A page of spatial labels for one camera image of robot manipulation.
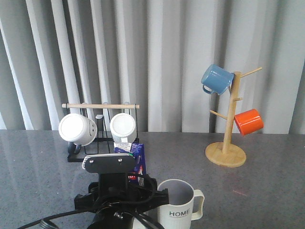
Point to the blue white milk carton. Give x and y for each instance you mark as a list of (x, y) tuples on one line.
[(137, 151)]

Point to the grey pleated curtain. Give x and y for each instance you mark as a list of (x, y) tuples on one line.
[(152, 53)]

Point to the white HOME mug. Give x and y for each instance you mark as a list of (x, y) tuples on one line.
[(185, 205)]

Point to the orange enamel mug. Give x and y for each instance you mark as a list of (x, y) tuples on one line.
[(248, 122)]

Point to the black wire mug rack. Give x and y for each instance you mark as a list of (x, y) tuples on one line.
[(101, 114)]

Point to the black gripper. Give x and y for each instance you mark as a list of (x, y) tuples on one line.
[(118, 203)]

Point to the white ribbed mug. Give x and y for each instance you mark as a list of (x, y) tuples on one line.
[(123, 128)]

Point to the blue enamel mug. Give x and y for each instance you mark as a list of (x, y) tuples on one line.
[(216, 80)]

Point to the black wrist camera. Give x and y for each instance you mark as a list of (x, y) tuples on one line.
[(109, 163)]

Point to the white smiley face mug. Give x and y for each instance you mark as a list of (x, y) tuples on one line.
[(78, 129)]

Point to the wooden mug tree stand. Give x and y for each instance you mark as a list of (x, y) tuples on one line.
[(225, 153)]

